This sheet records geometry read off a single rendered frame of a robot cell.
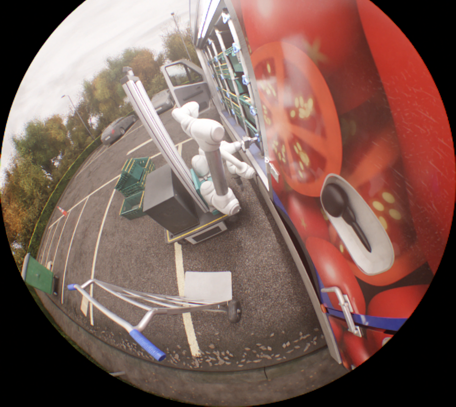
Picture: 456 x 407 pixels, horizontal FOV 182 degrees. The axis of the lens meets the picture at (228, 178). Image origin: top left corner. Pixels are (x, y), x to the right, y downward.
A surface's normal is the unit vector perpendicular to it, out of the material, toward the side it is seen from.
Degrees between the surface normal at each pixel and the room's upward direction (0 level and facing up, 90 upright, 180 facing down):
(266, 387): 9
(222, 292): 0
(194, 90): 93
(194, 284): 0
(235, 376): 0
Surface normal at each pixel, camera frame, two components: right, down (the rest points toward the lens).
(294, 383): -0.31, -0.76
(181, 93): 0.58, 0.46
